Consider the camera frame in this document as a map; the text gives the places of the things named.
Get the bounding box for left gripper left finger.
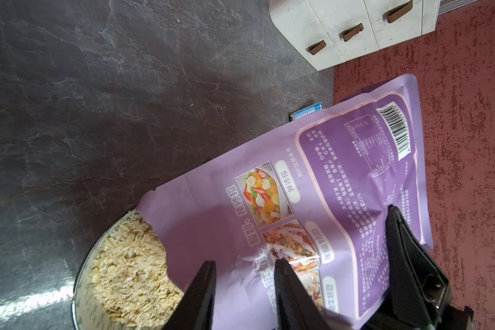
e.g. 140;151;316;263
162;261;217;330

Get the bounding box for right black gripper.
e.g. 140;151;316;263
362;204;475;330

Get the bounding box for oats in bowl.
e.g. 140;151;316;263
92;210;184;329

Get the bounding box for white three-drawer storage box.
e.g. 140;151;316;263
269;0;440;71

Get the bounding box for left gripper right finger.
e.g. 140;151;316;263
274;259;330;329

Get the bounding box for dog picture booklet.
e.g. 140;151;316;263
290;103;323;121

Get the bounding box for purple oats bag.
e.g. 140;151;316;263
137;74;433;329

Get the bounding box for white green patterned bowl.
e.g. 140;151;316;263
72;218;157;329

